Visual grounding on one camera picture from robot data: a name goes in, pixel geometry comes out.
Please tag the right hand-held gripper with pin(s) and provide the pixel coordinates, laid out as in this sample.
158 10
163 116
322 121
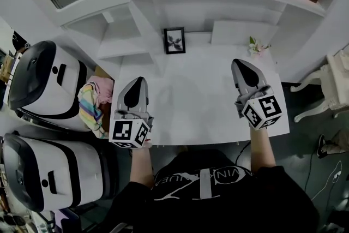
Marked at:
261 112

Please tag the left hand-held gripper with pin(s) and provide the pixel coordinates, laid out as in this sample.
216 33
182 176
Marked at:
128 131

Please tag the white shelf unit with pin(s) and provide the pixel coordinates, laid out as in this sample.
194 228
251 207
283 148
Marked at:
207 0

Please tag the person's left forearm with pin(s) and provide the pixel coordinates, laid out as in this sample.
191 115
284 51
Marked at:
140 166

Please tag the person's right forearm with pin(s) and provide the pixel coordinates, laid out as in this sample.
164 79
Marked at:
261 150

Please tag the pink cloth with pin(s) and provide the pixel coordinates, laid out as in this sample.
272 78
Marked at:
105 90

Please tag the rainbow striped cloth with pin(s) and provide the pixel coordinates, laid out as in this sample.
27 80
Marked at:
90 109

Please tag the white ornate chair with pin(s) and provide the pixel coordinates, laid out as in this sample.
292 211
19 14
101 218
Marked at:
335 82

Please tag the white and black machine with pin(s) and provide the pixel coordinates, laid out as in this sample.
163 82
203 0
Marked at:
62 172
41 84

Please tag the person's black printed shirt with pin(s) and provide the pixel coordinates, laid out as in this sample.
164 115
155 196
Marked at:
231 204

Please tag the black picture frame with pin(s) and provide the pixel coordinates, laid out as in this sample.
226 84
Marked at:
174 41

